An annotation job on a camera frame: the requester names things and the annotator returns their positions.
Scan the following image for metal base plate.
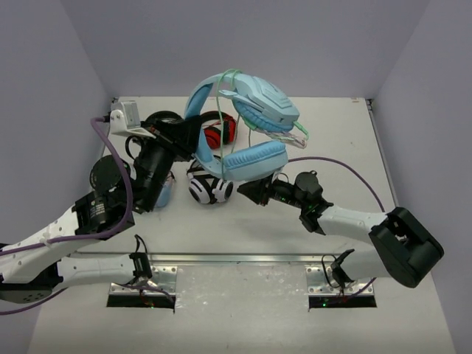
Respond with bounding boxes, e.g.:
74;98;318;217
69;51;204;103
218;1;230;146
108;265;178;296
305;263;374;297

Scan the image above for red headphones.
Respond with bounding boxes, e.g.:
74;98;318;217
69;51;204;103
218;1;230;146
201;111;237;150

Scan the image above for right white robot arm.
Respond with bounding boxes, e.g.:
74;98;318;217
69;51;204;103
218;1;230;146
237;171;445;288

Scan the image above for metal table rail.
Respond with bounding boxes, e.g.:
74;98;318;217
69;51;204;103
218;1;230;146
69;251;351;265

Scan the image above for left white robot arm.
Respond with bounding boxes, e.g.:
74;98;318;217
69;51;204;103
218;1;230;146
1;115;203;310

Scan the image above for pink cat ear headphones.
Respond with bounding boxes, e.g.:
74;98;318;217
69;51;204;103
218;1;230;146
155;171;176;208

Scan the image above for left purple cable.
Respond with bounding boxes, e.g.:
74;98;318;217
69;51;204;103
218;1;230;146
0;116;134;316

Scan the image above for white black headphones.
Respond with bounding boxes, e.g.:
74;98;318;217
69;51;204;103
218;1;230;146
187;159;234;204

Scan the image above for light blue headphones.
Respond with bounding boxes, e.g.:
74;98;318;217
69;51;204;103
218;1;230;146
183;69;309;182

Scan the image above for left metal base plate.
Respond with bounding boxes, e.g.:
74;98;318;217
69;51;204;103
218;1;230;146
108;265;178;296

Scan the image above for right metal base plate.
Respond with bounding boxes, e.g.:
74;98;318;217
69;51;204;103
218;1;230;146
305;263;374;297

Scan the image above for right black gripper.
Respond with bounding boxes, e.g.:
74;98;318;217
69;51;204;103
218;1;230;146
237;167;308;210

